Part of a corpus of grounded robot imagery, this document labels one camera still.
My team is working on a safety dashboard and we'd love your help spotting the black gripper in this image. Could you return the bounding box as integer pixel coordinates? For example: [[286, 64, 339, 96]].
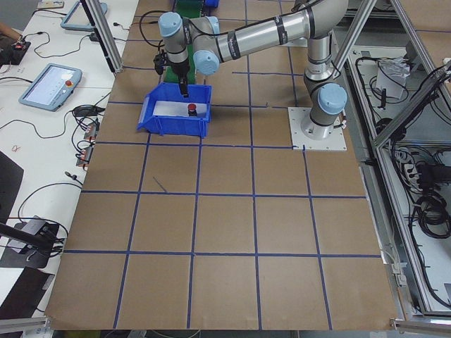
[[166, 59, 190, 98]]

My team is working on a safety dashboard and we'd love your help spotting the red push button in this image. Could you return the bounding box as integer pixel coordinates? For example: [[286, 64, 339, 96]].
[[187, 104, 197, 117]]

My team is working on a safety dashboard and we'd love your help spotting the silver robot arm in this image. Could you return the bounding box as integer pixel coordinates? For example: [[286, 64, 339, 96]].
[[154, 1, 348, 126]]

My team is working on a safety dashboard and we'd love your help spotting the white foam pad source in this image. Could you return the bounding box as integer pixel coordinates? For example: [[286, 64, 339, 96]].
[[153, 101, 207, 118]]

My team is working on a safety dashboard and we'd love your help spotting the blue source bin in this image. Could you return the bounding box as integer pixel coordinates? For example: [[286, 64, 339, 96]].
[[137, 82, 212, 138]]

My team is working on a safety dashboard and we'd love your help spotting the green conveyor belt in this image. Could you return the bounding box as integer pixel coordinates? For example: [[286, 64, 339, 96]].
[[164, 0, 207, 85]]

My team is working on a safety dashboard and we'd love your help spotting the far teach pendant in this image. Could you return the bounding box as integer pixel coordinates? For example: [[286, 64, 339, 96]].
[[60, 1, 93, 32]]

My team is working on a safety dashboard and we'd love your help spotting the teach pendant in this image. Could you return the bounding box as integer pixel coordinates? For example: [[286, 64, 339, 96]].
[[18, 63, 82, 111], [60, 1, 93, 32]]

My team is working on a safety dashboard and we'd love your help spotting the near teach pendant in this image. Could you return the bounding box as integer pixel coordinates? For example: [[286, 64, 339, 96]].
[[18, 63, 82, 111]]

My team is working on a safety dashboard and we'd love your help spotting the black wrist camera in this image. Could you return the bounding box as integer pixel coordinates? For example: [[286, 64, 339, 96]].
[[153, 50, 167, 75]]

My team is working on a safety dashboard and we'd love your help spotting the aluminium frame post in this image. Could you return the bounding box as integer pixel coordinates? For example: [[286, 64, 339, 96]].
[[80, 0, 123, 74]]

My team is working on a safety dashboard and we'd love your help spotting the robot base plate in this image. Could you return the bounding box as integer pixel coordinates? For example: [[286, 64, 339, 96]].
[[288, 107, 347, 151]]

